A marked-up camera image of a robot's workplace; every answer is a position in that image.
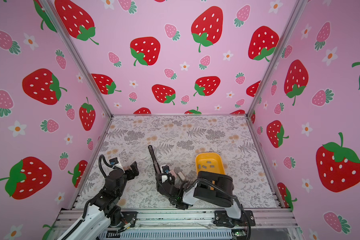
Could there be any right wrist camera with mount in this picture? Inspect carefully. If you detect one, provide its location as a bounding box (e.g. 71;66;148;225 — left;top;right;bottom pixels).
161;165;172;183

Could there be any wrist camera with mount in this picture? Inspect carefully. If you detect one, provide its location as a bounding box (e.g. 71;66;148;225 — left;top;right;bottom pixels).
161;165;172;183
109;157;123;169

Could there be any aluminium corner post left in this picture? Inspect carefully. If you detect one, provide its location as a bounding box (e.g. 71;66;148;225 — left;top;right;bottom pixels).
40;0;113;119

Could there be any aluminium corner post right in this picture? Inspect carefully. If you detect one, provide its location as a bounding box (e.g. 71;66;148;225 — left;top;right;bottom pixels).
247;0;308;120

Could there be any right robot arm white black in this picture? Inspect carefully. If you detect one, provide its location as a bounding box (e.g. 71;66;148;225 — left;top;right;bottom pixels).
156;171;256;228

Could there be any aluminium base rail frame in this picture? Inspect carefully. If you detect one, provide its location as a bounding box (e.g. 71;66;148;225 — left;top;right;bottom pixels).
47;206;304;240

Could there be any yellow plastic tray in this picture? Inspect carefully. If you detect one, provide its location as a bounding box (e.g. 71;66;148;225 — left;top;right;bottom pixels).
195;153;226;182

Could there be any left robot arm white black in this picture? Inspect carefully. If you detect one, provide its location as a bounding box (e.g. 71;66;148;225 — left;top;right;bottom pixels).
59;155;139;240

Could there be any aluminium corner post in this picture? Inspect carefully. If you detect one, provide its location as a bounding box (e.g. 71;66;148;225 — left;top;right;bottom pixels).
247;0;308;120
40;0;113;119

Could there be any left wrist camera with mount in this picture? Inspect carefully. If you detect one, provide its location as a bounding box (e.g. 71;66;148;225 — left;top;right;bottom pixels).
109;157;123;169

